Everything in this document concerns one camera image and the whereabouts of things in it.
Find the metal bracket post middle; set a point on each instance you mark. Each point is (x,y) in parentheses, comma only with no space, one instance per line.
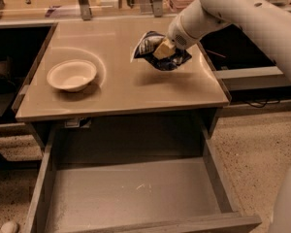
(157,8)

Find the blue chip bag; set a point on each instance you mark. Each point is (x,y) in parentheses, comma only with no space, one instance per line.
(148,44)

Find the beige counter cabinet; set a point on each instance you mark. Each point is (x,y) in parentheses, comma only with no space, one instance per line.
(123,85)

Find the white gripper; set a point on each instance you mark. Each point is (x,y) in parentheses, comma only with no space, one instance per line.
(178,33)

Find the metal bracket post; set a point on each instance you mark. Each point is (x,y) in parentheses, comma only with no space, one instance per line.
(157,8)
(85,9)

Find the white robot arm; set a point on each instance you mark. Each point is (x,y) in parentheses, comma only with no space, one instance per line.
(268,27)

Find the grey low shelf right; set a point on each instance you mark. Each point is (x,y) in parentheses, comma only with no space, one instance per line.
(252,78)

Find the white label under counter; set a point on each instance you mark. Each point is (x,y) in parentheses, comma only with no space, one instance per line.
(78,122)

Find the white shoe tip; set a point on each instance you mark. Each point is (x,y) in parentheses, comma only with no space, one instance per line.
(9,227)

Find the grey open top drawer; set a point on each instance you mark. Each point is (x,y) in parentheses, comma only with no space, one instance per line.
(163,177)

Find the white paper bowl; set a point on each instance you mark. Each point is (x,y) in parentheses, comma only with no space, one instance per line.
(72,75)

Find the metal bracket post left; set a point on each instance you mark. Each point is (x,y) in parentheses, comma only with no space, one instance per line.
(85,9)

